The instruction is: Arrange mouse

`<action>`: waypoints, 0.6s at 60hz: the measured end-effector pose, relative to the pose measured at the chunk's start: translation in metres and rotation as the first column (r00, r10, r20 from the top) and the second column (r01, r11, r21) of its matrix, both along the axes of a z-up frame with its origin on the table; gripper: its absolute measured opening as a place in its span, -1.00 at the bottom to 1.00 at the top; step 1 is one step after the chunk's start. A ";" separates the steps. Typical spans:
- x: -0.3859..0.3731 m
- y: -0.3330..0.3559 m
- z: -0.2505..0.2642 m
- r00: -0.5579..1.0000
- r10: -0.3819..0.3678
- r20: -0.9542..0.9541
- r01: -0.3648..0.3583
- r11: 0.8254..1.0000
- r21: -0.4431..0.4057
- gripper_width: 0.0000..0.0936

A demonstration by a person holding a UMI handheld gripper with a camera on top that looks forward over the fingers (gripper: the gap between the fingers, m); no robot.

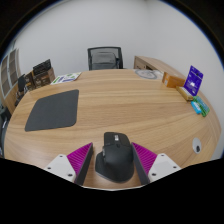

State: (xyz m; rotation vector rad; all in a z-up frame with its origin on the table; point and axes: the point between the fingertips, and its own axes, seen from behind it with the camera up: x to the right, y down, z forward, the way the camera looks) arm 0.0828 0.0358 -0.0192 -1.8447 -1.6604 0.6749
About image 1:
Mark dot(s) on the small blue box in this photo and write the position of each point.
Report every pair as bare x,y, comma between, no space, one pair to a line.
196,107

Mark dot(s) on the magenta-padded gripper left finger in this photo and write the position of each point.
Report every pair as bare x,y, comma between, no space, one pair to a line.
61,166

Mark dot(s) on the black computer mouse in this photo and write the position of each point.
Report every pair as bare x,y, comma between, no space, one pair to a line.
115,158

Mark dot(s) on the small tan box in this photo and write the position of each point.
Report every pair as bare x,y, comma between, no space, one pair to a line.
184,93

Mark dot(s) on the black box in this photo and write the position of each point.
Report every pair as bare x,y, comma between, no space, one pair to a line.
42,66

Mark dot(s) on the purple card package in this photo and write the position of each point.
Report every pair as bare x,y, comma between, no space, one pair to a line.
193,80

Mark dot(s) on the wooden shelf unit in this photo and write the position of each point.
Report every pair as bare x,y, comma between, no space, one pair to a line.
8,73

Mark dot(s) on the black padded office chair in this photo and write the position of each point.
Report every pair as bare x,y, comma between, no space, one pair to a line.
4,130

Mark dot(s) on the small black office chair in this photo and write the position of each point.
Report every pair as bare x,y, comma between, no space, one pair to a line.
21,83

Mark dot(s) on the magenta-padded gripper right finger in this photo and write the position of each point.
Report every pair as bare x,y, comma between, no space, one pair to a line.
161,166

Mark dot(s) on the small green box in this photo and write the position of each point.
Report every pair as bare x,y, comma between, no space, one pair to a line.
202,106

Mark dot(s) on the wooden side desk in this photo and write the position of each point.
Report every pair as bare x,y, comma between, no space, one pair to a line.
153,63

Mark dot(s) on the white printed paper sheet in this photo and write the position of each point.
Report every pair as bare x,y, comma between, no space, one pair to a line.
66,78

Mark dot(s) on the dark grey mouse pad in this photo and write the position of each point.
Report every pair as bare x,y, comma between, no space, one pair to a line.
53,110

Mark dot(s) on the orange cardboard box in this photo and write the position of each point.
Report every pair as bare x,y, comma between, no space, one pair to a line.
173,80

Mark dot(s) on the round white printed disc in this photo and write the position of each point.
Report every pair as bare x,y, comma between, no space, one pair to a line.
145,74

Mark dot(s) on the large brown cardboard box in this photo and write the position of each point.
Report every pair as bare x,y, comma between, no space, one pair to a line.
45,80

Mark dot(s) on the black mesh office chair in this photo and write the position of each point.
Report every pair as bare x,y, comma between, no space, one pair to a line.
104,60

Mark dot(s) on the small brown cardboard box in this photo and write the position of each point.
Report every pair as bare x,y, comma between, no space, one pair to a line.
29,81

